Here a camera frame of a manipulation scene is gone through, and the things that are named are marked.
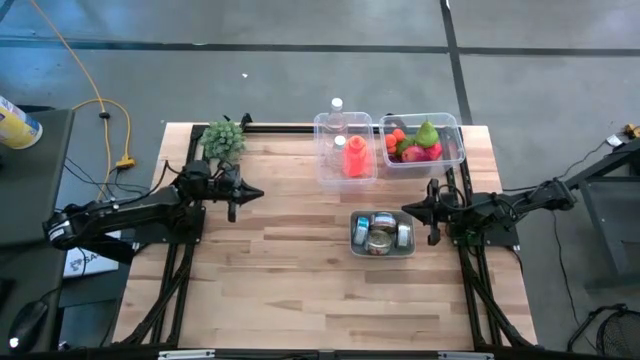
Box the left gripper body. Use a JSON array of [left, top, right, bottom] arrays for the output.
[[207, 164, 244, 224]]

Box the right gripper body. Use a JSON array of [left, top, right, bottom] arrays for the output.
[[425, 178, 457, 246]]

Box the labelled tin can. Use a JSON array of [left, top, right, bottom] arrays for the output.
[[364, 229, 394, 256], [370, 211, 399, 232]]

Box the dark red apple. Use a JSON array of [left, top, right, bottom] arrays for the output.
[[400, 145, 427, 164]]

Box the yellowfin tuna can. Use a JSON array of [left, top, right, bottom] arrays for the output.
[[352, 216, 371, 246]]

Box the green pear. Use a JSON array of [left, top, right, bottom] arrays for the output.
[[414, 118, 441, 150]]

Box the grey tray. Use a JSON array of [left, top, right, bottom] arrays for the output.
[[348, 209, 417, 259]]

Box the coral plastic sports bottle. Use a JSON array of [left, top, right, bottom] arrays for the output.
[[342, 134, 374, 179]]

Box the clear plastic water bottle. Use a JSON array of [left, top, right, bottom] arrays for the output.
[[329, 134, 349, 169], [327, 97, 347, 132]]

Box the green broccoli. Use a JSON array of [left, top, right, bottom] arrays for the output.
[[199, 119, 248, 164]]

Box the clear plastic bin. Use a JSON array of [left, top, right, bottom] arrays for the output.
[[378, 112, 466, 176], [313, 111, 379, 195]]

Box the white cardboard box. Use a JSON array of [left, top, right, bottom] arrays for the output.
[[62, 229, 124, 279]]

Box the black metal stand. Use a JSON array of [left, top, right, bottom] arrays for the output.
[[564, 138, 640, 291]]

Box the black desk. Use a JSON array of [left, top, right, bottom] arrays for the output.
[[0, 104, 76, 354]]

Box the yellow canister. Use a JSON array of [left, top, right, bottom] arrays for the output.
[[0, 94, 44, 150]]

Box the black computer mouse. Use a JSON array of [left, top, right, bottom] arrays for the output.
[[6, 299, 50, 351]]

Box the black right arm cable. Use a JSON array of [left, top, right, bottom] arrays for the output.
[[435, 182, 504, 211]]

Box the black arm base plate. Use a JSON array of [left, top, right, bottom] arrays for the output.
[[446, 207, 522, 247], [119, 205, 207, 246]]

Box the black table frame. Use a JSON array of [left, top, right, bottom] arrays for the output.
[[112, 122, 539, 351]]

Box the black floor cable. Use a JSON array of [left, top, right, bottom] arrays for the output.
[[502, 142, 609, 331]]

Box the orange extension cable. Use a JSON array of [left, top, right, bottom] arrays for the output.
[[29, 0, 137, 201]]

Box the black wire basket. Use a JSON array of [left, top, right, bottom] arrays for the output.
[[594, 309, 640, 359]]

